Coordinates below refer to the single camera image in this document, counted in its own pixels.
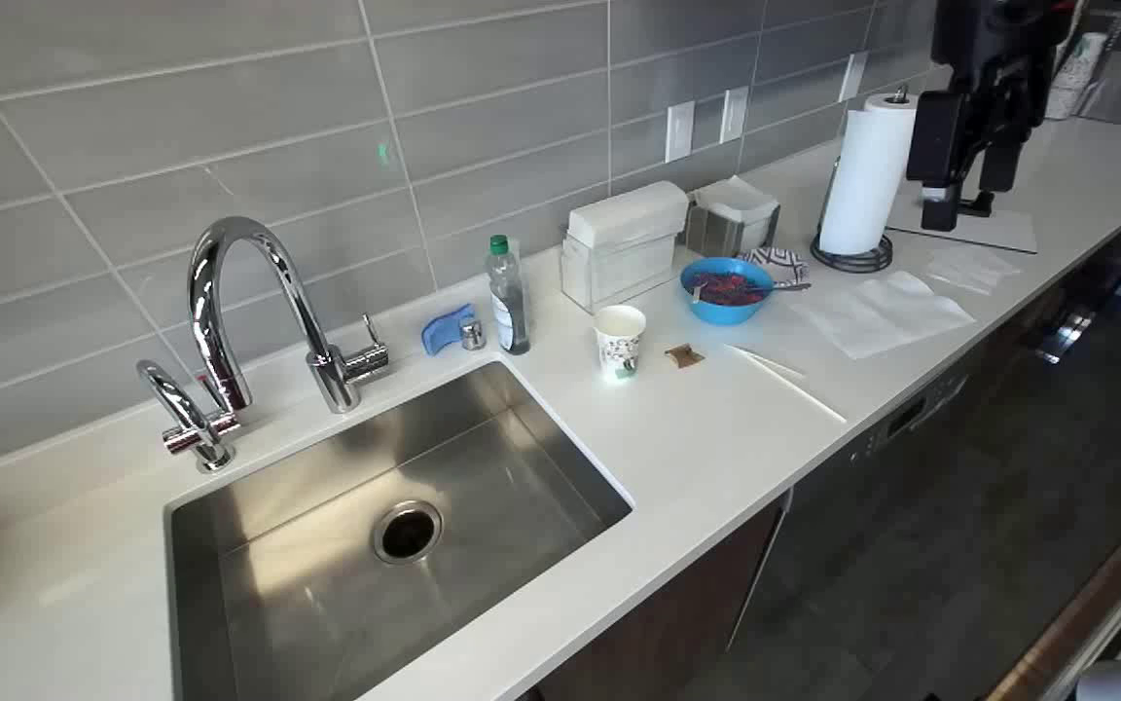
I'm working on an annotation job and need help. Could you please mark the short pale stir stick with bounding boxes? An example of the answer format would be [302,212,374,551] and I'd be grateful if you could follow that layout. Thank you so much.
[726,342,809,385]

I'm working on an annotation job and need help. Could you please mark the white paper sheet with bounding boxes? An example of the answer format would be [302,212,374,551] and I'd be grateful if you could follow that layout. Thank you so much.
[787,264,982,365]

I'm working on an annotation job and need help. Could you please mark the colourful bead contents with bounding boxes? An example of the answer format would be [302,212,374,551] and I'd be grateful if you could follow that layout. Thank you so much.
[690,269,766,310]

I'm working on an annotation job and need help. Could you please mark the white wall outlet plate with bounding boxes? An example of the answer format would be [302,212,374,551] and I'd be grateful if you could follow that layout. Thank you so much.
[661,97,700,168]
[717,84,752,146]
[831,50,873,108]

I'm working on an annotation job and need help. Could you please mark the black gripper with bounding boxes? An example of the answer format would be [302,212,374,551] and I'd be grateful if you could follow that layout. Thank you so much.
[905,0,1082,232]

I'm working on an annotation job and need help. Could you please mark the white paper towel roll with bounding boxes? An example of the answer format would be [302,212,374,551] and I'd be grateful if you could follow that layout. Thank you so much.
[818,88,923,259]

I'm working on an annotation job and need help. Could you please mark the stainless steel sink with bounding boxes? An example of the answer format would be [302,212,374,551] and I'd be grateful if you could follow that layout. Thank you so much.
[163,358,638,701]

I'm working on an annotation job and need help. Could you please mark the white flat board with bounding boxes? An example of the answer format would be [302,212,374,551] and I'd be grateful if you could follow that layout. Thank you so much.
[887,192,1041,256]

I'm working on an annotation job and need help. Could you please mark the wooden frame piece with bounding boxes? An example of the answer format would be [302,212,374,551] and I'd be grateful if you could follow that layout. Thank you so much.
[983,516,1121,701]

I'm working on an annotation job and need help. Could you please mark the black paper towel holder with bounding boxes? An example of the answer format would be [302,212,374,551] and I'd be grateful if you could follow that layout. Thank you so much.
[807,84,918,275]

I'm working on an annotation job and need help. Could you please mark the blue bowl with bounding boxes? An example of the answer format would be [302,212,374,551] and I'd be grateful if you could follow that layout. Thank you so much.
[675,251,777,325]

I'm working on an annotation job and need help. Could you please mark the white napkin stack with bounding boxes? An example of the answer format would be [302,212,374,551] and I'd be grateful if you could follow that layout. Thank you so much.
[692,169,782,223]

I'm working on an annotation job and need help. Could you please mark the white box container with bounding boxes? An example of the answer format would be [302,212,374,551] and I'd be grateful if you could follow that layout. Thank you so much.
[555,175,692,316]

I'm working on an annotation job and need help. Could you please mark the brown paper packet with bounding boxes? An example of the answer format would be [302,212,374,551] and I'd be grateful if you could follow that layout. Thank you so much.
[661,337,707,373]

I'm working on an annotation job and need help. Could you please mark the blue sponge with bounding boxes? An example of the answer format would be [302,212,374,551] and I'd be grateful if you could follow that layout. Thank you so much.
[416,298,489,358]

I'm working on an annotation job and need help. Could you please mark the white paper coffee cup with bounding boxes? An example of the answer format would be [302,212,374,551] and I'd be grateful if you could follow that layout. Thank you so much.
[590,298,651,382]

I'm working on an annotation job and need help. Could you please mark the clear soap bottle green cap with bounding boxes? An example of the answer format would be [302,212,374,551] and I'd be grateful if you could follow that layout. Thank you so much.
[483,230,533,358]

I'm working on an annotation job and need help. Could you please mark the dark wood base cabinet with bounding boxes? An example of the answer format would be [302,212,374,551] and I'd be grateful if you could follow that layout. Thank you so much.
[526,324,1019,701]

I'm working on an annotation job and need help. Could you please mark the tall chrome faucet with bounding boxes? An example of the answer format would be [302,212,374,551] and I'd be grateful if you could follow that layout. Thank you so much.
[181,212,398,420]

